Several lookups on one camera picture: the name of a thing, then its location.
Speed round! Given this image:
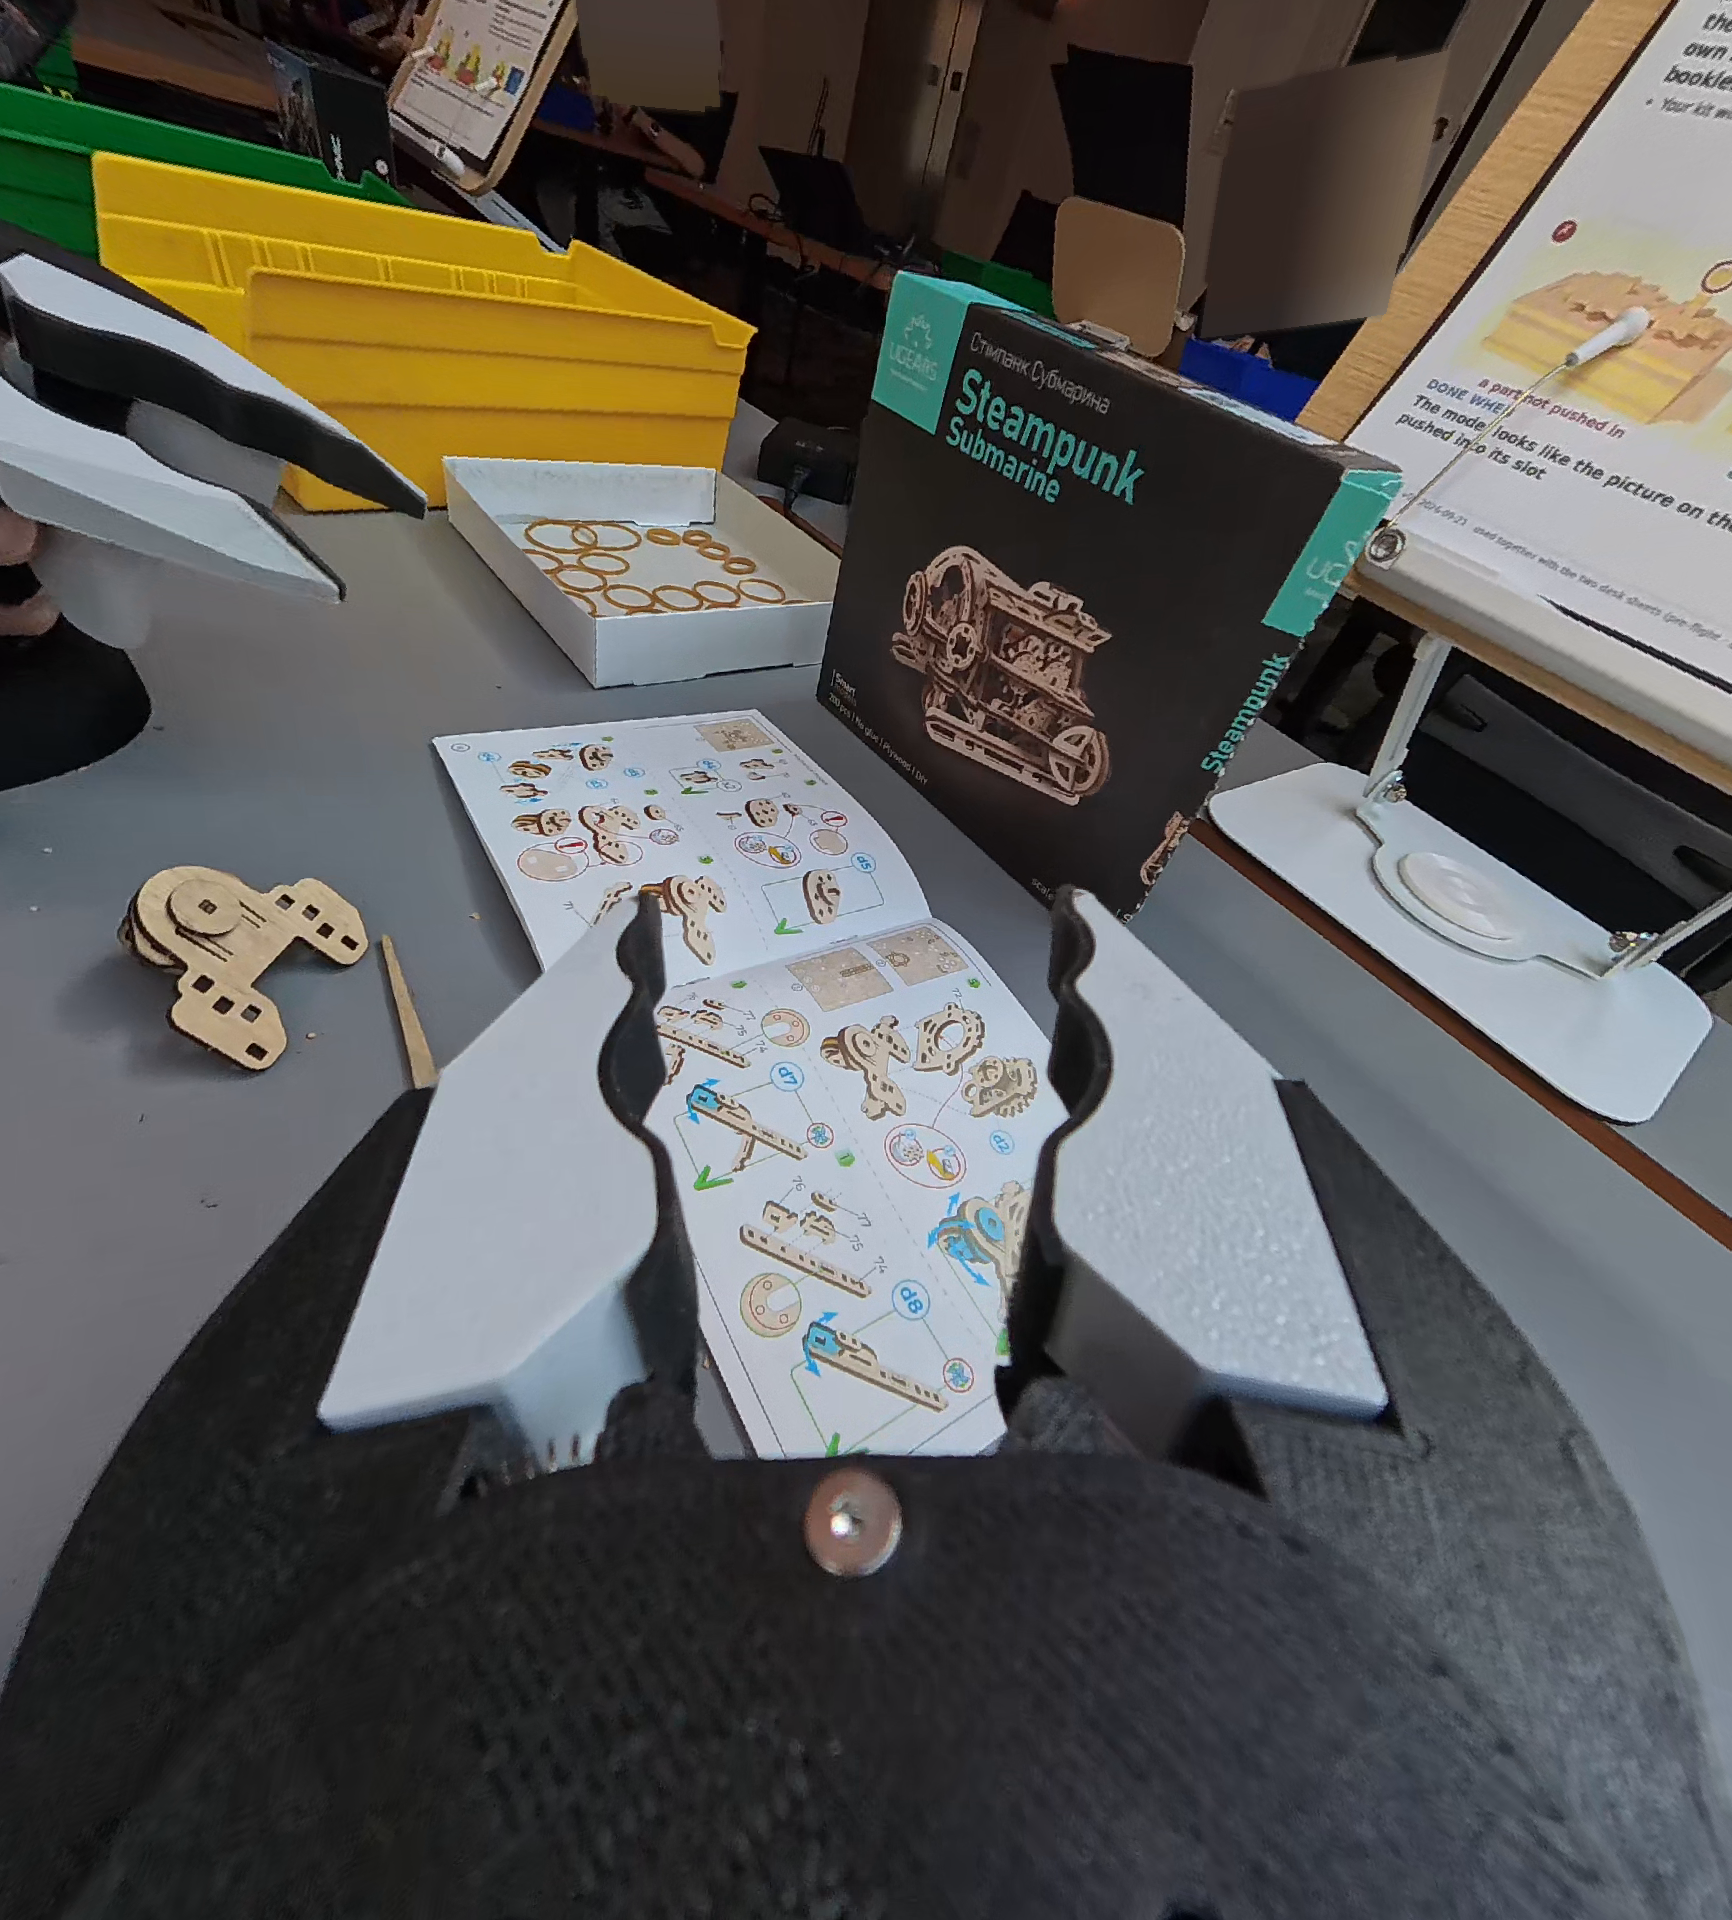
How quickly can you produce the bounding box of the illustrated instruction booklet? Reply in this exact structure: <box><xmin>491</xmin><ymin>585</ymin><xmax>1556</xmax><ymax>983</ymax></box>
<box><xmin>430</xmin><ymin>708</ymin><xmax>1070</xmax><ymax>1460</ymax></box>

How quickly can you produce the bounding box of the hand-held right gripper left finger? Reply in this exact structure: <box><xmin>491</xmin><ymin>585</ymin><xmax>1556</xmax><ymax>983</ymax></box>
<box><xmin>313</xmin><ymin>894</ymin><xmax>704</xmax><ymax>1463</ymax></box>

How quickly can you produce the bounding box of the wooden clipboard stand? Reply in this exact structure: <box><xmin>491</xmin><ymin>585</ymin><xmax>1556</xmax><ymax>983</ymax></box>
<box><xmin>386</xmin><ymin>0</ymin><xmax>575</xmax><ymax>190</ymax></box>

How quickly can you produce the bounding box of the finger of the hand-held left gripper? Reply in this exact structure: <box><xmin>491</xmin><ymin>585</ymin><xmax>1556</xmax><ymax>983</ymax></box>
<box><xmin>0</xmin><ymin>251</ymin><xmax>433</xmax><ymax>522</ymax></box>
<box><xmin>0</xmin><ymin>330</ymin><xmax>347</xmax><ymax>650</ymax></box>

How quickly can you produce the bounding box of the white document stand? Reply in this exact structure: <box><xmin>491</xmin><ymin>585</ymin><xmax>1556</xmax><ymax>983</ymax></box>
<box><xmin>1208</xmin><ymin>0</ymin><xmax>1732</xmax><ymax>1124</ymax></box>

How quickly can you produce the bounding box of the printed instruction sheet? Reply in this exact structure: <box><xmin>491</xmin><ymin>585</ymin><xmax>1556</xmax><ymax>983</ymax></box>
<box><xmin>1346</xmin><ymin>0</ymin><xmax>1732</xmax><ymax>601</ymax></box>

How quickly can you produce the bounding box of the small black device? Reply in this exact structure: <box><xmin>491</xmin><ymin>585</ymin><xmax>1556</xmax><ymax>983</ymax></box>
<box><xmin>758</xmin><ymin>416</ymin><xmax>860</xmax><ymax>504</ymax></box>

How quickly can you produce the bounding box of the tan rounded board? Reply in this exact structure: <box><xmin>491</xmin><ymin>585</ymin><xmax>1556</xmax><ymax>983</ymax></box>
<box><xmin>1052</xmin><ymin>193</ymin><xmax>1186</xmax><ymax>354</ymax></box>

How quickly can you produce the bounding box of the black model kit box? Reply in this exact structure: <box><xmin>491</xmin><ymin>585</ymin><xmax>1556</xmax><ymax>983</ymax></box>
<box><xmin>817</xmin><ymin>270</ymin><xmax>1406</xmax><ymax>920</ymax></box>

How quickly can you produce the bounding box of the thin wooden stick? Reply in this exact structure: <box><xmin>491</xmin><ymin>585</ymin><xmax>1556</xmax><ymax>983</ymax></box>
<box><xmin>380</xmin><ymin>933</ymin><xmax>440</xmax><ymax>1091</ymax></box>

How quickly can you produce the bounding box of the pile of wooden rings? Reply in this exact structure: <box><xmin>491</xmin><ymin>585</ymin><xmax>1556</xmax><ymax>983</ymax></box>
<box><xmin>520</xmin><ymin>515</ymin><xmax>808</xmax><ymax>619</ymax></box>

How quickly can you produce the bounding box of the yellow plastic bin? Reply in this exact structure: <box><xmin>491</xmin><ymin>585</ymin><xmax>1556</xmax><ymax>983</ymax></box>
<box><xmin>92</xmin><ymin>150</ymin><xmax>584</xmax><ymax>302</ymax></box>
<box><xmin>248</xmin><ymin>265</ymin><xmax>758</xmax><ymax>511</ymax></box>

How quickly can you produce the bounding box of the dark background box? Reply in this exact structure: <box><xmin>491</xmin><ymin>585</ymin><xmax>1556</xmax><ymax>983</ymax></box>
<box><xmin>261</xmin><ymin>41</ymin><xmax>396</xmax><ymax>186</ymax></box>

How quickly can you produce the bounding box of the wooden model part with disc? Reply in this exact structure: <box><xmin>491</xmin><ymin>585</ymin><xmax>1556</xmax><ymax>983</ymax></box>
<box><xmin>116</xmin><ymin>863</ymin><xmax>369</xmax><ymax>1074</ymax></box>

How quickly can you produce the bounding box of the white stylus on wire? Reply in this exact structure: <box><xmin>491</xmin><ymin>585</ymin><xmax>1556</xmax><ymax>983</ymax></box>
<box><xmin>1382</xmin><ymin>306</ymin><xmax>1656</xmax><ymax>564</ymax></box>

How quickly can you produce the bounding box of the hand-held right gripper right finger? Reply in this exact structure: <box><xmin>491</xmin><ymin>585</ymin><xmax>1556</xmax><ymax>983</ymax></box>
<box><xmin>997</xmin><ymin>884</ymin><xmax>1394</xmax><ymax>1480</ymax></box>

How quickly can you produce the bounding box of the white shallow tray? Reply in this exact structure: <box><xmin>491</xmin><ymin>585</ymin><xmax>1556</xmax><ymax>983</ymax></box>
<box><xmin>441</xmin><ymin>453</ymin><xmax>846</xmax><ymax>691</ymax></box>

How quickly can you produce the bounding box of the blue plastic bin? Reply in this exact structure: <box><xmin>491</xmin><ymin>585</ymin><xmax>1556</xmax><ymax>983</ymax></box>
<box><xmin>1179</xmin><ymin>335</ymin><xmax>1280</xmax><ymax>422</ymax></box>

